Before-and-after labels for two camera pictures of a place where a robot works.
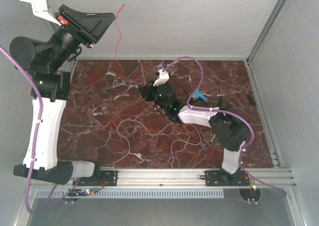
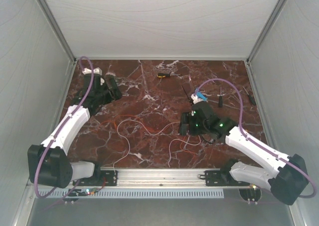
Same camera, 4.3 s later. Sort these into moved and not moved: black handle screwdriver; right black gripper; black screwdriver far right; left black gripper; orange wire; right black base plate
Moved: right black gripper; left black gripper
Not moved: black screwdriver far right; right black base plate; orange wire; black handle screwdriver
